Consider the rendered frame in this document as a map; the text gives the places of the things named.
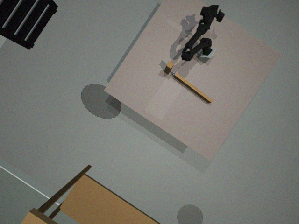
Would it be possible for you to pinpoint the wooden post with slot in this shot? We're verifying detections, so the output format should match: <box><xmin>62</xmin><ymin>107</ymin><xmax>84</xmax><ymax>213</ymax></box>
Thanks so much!
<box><xmin>164</xmin><ymin>61</ymin><xmax>174</xmax><ymax>74</ymax></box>

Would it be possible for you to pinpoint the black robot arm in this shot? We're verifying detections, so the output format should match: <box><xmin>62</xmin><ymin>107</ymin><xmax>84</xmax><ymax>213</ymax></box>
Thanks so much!
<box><xmin>181</xmin><ymin>5</ymin><xmax>219</xmax><ymax>61</ymax></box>

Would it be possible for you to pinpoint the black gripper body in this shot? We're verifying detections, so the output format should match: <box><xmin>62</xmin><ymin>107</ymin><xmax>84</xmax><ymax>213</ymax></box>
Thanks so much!
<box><xmin>200</xmin><ymin>6</ymin><xmax>225</xmax><ymax>22</ymax></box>

